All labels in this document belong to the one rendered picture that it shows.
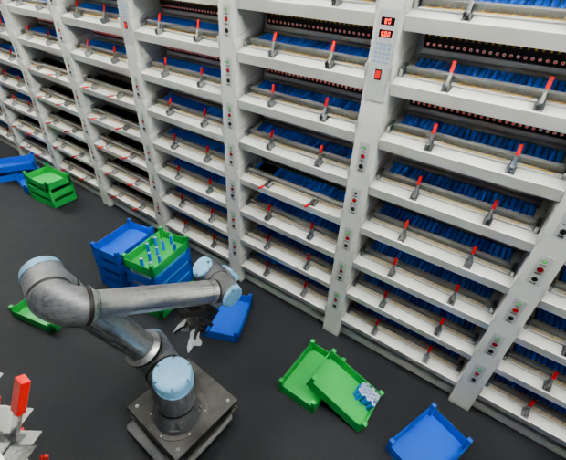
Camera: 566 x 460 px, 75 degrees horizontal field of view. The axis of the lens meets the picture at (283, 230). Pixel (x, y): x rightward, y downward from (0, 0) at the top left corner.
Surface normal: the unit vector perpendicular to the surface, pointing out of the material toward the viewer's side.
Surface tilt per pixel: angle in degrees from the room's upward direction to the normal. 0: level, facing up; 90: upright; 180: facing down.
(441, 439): 0
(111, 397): 0
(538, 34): 107
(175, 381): 5
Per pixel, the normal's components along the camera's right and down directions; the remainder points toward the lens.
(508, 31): -0.57, 0.67
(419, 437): 0.05, -0.81
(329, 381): 0.31, -0.65
